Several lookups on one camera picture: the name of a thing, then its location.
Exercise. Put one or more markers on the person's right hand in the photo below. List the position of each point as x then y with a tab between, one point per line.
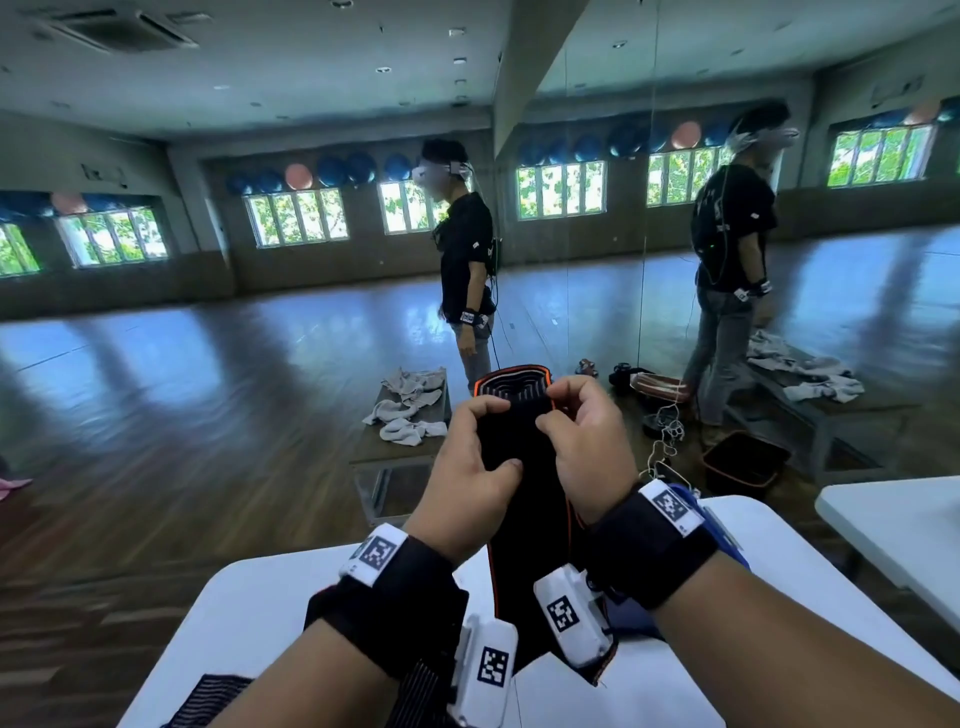
592	457

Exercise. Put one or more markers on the row of exercise balls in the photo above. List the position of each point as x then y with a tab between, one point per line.
298	177

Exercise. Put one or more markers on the brown sandal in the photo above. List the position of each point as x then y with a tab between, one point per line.
586	368

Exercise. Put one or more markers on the barred window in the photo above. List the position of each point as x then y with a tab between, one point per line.
296	217
15	251
112	236
397	206

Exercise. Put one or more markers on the blue plastic bin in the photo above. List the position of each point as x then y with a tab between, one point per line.
720	532

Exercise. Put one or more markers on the ceiling air conditioner unit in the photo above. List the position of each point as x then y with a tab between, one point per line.
112	30

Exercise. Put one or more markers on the low wooden table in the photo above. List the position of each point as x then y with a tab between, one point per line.
382	452

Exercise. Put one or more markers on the person's left hand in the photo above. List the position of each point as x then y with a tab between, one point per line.
457	502

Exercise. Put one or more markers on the white towel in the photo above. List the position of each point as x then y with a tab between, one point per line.
390	411
409	433
416	382

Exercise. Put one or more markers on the group of ceiling downlights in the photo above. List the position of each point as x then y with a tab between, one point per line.
382	70

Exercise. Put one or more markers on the pink cloth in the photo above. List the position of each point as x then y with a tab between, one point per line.
11	487

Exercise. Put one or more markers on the person's left forearm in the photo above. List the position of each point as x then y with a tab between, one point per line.
315	690

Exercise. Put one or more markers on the large wall mirror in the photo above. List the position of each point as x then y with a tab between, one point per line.
825	285

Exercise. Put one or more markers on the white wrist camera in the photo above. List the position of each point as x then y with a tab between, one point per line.
570	615
487	667

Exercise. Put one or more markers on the white head-mounted headset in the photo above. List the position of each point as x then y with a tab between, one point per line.
431	174

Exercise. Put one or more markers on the black wristband with white markers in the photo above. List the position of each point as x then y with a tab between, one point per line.
397	615
645	555

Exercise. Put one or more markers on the person's right forearm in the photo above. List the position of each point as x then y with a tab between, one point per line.
787	660

